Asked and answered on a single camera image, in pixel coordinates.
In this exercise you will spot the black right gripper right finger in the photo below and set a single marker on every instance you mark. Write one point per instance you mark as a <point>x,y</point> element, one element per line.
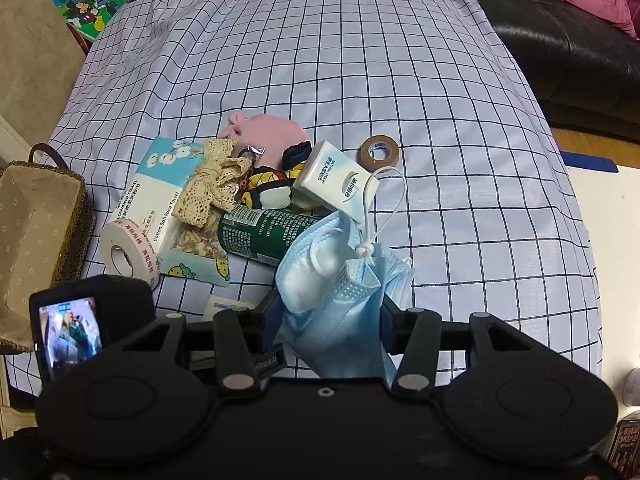
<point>393,333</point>

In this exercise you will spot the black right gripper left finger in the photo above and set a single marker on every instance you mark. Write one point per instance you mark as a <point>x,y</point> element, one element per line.
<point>269,314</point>

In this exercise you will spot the blue surgical face masks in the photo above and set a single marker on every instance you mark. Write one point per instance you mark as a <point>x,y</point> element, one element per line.
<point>332,281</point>

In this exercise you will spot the white toilet paper roll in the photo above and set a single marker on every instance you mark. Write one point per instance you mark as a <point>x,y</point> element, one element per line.
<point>126,251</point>

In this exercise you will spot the herb sachet with blue top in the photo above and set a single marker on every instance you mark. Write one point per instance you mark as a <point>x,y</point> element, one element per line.
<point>195,256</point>

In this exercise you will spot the beige lace cloth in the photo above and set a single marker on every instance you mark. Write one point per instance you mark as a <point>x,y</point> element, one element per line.
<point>215,183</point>

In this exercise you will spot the white pocket tissue pack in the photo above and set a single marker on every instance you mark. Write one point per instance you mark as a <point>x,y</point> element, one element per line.
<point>331,178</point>

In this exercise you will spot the brown tape roll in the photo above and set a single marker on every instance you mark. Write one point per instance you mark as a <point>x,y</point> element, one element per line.
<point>378,152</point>

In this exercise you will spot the pink soft toy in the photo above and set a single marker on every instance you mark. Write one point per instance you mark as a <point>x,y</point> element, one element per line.
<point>273,134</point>

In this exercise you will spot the small white tissue packet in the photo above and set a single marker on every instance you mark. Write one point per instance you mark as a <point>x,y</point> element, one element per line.
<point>216,304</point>

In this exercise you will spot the green drink can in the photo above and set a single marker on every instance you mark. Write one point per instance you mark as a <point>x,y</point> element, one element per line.
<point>261,235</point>

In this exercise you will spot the woven basket with floral liner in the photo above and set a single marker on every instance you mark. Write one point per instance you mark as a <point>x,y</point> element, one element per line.
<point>46,223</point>

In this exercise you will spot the blue white cleansing towel pack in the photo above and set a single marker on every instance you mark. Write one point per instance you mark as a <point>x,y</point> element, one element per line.
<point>155,187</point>

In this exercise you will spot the blue white checkered sheet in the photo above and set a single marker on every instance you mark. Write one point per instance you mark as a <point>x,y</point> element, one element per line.
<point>481,204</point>

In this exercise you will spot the black leather sofa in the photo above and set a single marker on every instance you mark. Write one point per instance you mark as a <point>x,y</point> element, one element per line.
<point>583,71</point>

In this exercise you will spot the Mickey Mouse picture board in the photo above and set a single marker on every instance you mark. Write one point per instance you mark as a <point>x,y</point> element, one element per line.
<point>88,17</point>

